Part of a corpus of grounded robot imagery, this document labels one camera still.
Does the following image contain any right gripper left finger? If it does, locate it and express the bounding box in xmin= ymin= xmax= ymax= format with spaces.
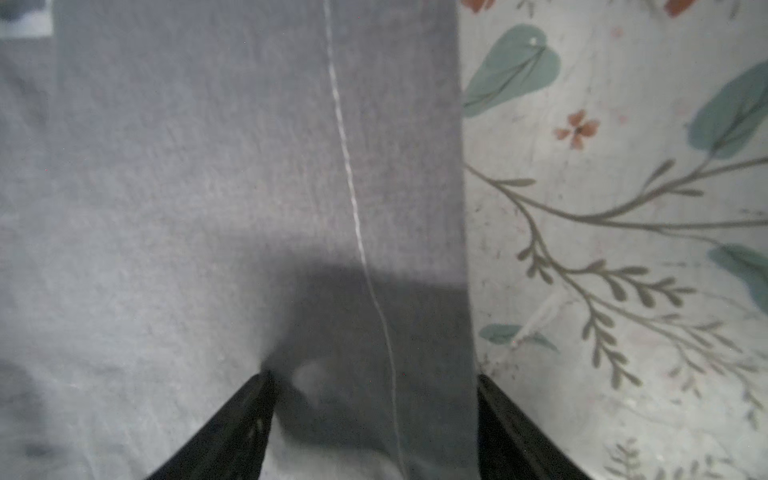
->
xmin=148 ymin=372 xmax=277 ymax=480

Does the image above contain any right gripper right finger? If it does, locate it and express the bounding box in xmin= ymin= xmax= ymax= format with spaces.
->
xmin=477 ymin=374 xmax=589 ymax=480

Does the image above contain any plain grey pillowcase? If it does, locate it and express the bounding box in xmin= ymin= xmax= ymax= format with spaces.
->
xmin=1 ymin=1 xmax=479 ymax=479

